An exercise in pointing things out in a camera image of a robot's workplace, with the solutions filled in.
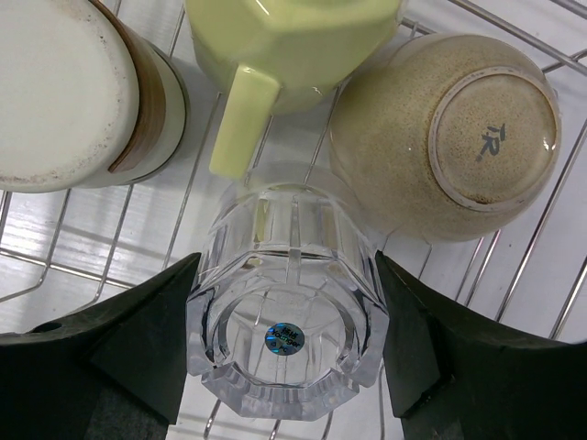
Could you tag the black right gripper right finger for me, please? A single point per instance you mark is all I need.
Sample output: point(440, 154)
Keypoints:
point(456, 374)

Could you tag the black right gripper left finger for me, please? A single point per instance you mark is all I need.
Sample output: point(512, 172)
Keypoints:
point(115, 370)

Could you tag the clear plastic cup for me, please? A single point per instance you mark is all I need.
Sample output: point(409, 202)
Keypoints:
point(287, 319)

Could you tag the beige ceramic bowl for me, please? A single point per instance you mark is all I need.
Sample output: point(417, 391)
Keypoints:
point(449, 138)

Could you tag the metal tumbler cup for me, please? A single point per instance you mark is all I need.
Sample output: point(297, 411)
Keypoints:
point(85, 101)

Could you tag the pale green mug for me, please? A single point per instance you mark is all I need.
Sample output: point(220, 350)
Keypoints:
point(279, 57)

